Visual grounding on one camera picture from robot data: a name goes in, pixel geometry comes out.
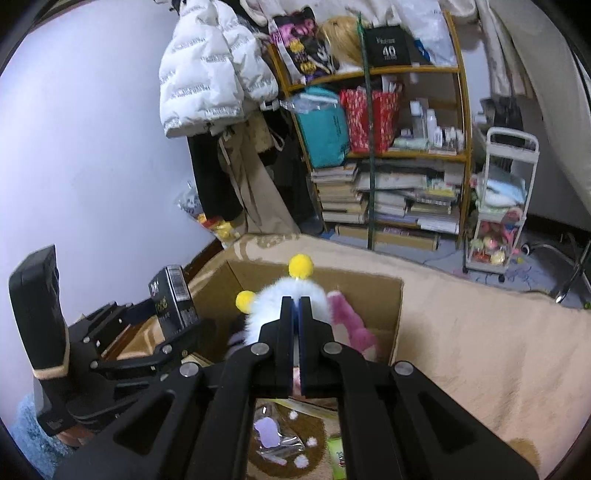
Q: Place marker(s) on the white trolley cart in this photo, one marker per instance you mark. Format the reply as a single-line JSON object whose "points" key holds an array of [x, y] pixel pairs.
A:
{"points": [[533, 152]]}

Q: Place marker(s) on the small black box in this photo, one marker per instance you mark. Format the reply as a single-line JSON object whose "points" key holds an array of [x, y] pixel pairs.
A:
{"points": [[173, 304]]}

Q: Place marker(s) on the pink plush paw toy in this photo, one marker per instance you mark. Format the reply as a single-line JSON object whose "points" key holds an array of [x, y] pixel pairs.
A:
{"points": [[346, 318]]}

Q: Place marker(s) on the black bag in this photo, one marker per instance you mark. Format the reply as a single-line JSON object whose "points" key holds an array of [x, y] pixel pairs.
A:
{"points": [[503, 115]]}

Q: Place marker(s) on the printed cardboard box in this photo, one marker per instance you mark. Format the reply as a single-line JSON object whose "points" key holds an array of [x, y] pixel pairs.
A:
{"points": [[369, 295]]}

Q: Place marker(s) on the blond wig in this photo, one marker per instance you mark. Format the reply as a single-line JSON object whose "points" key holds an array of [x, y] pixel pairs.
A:
{"points": [[341, 39]]}

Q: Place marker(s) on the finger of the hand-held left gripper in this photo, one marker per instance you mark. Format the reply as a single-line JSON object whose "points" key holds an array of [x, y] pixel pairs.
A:
{"points": [[171, 353], [124, 321]]}

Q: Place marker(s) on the white curtain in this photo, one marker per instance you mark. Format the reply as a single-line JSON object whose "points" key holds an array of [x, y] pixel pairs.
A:
{"points": [[457, 7]]}

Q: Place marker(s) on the clear bag of colourful things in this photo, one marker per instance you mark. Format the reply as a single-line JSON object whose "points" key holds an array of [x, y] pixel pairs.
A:
{"points": [[217, 226]]}

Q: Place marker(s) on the cream padded chair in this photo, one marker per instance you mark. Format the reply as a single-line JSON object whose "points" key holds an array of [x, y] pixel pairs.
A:
{"points": [[554, 92]]}

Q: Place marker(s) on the teal shopping bag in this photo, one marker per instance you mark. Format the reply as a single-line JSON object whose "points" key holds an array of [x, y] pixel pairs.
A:
{"points": [[323, 129]]}

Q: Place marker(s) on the black cardboard box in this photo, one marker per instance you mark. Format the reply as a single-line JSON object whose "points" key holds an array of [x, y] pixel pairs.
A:
{"points": [[388, 46]]}

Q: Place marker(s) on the white pompom plush toy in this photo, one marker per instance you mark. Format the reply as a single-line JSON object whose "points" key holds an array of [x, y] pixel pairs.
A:
{"points": [[272, 300]]}

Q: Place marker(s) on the white puffer jacket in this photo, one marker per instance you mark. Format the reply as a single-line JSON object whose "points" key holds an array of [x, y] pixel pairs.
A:
{"points": [[198, 69]]}

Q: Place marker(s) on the pile of books and papers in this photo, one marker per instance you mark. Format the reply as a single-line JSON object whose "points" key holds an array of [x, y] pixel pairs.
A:
{"points": [[415, 203]]}

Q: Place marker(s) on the red gift bag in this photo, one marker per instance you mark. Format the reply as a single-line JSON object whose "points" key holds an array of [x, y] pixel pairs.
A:
{"points": [[360, 120]]}

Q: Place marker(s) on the wooden shelf rack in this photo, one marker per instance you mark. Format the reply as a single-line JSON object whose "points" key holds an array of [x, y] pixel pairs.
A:
{"points": [[415, 70]]}

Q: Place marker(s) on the green pole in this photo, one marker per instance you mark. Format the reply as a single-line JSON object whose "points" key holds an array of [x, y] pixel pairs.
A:
{"points": [[371, 184]]}

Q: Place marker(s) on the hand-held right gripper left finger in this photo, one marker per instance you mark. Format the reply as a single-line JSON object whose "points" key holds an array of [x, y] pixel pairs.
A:
{"points": [[288, 327]]}

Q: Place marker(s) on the dark hanging garment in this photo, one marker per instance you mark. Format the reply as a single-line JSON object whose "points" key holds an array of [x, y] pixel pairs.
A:
{"points": [[295, 184]]}

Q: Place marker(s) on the black coat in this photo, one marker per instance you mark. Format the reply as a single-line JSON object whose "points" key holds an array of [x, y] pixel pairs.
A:
{"points": [[207, 184]]}

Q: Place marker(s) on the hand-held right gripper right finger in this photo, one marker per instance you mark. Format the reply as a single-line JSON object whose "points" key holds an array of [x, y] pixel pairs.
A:
{"points": [[305, 327]]}

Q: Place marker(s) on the stack of old books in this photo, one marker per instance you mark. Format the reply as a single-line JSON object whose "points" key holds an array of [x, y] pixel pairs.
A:
{"points": [[339, 194]]}

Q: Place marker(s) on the green tissue packet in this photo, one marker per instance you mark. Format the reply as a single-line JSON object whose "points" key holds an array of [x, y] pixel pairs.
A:
{"points": [[336, 457]]}

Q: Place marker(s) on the group of small bottles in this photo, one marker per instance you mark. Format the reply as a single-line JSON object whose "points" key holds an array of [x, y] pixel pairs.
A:
{"points": [[431, 127]]}

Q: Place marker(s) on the printed tote bag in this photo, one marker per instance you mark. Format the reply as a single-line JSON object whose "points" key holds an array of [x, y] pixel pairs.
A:
{"points": [[300, 46]]}

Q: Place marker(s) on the beige printed blanket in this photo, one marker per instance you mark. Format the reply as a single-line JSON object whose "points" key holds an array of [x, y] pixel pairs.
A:
{"points": [[461, 332]]}

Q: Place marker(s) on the white plastic bag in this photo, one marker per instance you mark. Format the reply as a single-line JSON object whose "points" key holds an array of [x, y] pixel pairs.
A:
{"points": [[429, 32]]}

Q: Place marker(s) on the beige coat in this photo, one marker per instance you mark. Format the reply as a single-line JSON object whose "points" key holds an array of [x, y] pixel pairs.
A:
{"points": [[258, 194]]}

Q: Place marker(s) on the lilac item in clear packet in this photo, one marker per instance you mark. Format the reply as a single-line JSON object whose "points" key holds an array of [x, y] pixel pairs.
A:
{"points": [[270, 431]]}

